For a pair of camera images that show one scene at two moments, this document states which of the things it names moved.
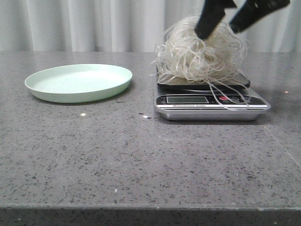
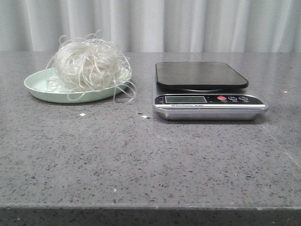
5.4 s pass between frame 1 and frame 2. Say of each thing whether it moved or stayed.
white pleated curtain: stayed
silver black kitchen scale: stayed
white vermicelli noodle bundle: moved
